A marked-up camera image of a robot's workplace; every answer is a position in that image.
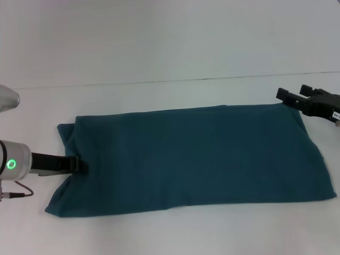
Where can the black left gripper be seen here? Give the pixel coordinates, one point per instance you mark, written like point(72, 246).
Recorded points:
point(50, 164)

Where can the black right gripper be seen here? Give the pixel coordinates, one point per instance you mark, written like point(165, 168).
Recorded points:
point(322, 106)

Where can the teal printed t-shirt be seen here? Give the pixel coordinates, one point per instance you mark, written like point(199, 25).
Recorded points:
point(186, 159)

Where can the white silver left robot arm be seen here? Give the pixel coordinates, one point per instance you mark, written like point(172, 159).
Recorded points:
point(14, 163)

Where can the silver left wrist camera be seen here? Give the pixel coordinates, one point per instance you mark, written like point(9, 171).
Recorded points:
point(8, 99)

